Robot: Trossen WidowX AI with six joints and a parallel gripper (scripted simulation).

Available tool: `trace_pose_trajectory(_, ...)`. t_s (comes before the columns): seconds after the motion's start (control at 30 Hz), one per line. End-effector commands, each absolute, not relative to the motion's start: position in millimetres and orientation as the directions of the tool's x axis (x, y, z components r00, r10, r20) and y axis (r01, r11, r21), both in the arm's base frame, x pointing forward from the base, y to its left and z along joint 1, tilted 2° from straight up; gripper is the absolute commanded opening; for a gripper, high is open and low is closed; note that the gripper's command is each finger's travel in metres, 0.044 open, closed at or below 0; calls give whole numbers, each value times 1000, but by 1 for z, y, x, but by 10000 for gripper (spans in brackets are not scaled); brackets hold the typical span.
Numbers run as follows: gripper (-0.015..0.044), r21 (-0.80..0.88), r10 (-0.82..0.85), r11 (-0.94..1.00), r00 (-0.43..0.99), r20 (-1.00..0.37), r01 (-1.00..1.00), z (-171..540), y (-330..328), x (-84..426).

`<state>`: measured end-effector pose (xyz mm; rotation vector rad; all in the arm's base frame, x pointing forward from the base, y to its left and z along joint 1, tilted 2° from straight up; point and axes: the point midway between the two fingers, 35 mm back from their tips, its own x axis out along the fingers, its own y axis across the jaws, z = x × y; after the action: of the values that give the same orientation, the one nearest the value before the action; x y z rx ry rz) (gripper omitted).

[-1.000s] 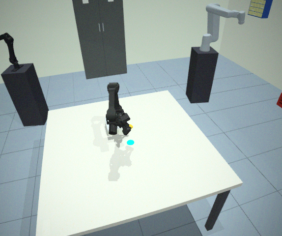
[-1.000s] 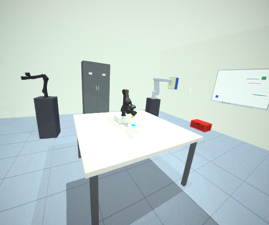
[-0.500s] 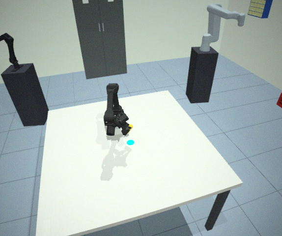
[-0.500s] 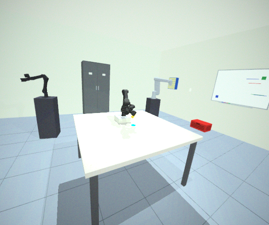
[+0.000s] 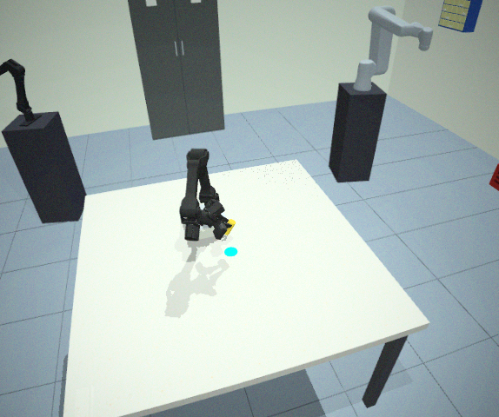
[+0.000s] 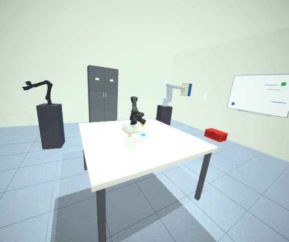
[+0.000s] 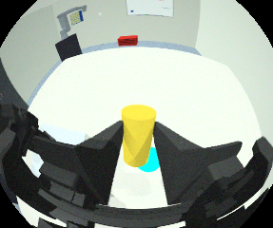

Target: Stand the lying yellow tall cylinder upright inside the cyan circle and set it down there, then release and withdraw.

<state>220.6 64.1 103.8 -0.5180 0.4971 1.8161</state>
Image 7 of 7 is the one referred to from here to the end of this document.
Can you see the cyan circle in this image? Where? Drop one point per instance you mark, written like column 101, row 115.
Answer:
column 153, row 163

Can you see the yellow cylinder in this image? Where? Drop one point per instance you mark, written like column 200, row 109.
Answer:
column 139, row 122

